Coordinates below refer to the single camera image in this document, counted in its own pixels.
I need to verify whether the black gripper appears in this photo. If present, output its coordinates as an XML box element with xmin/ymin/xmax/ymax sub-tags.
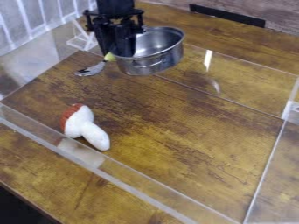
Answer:
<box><xmin>82</xmin><ymin>0</ymin><xmax>144</xmax><ymax>57</ymax></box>

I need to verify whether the small steel pot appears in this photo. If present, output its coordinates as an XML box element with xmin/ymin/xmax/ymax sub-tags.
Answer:
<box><xmin>110</xmin><ymin>26</ymin><xmax>184</xmax><ymax>75</ymax></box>

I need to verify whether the green handled metal spoon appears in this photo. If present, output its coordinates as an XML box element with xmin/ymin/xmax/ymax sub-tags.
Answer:
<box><xmin>74</xmin><ymin>52</ymin><xmax>116</xmax><ymax>77</ymax></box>

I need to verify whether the black bar on table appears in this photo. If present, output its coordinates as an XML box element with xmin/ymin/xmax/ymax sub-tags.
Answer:
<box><xmin>189</xmin><ymin>3</ymin><xmax>266</xmax><ymax>28</ymax></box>

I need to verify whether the white red plush mushroom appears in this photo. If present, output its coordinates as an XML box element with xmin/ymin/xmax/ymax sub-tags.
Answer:
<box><xmin>60</xmin><ymin>103</ymin><xmax>109</xmax><ymax>151</ymax></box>

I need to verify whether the clear acrylic triangular bracket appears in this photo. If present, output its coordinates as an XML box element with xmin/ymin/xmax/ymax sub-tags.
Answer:
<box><xmin>66</xmin><ymin>20</ymin><xmax>97</xmax><ymax>51</ymax></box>

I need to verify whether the clear acrylic enclosure wall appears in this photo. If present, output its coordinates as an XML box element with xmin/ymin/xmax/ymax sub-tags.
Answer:
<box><xmin>0</xmin><ymin>19</ymin><xmax>299</xmax><ymax>224</ymax></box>

